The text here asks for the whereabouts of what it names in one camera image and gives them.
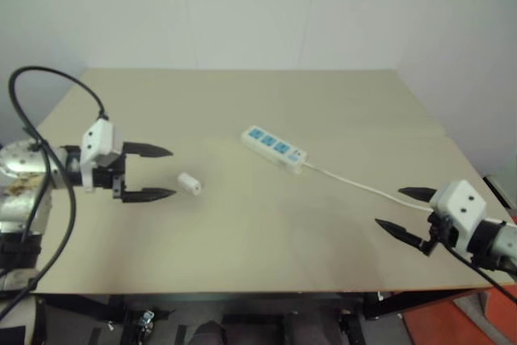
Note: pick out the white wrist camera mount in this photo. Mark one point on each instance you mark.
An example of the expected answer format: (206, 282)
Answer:
(460, 203)
(99, 137)

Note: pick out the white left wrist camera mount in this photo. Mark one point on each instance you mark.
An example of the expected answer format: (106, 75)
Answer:
(99, 137)

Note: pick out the black table frame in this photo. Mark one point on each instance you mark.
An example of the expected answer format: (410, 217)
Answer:
(404, 300)

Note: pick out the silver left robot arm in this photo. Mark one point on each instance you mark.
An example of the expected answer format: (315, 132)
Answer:
(20, 161)

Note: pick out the small metal buckle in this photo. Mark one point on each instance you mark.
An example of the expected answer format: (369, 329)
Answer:
(147, 318)

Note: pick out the dark rounded shape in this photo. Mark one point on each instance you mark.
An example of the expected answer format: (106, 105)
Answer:
(208, 333)

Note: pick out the white power strip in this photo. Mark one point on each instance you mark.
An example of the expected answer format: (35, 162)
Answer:
(274, 149)

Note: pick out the white plug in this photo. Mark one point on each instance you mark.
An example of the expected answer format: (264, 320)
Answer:
(189, 184)

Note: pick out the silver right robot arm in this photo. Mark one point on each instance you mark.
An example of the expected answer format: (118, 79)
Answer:
(498, 240)

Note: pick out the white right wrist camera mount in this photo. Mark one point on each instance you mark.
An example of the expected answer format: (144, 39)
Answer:
(460, 203)

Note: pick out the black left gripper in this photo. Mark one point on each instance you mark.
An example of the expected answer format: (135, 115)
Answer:
(117, 177)

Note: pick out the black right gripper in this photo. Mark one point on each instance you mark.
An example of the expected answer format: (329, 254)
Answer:
(440, 230)

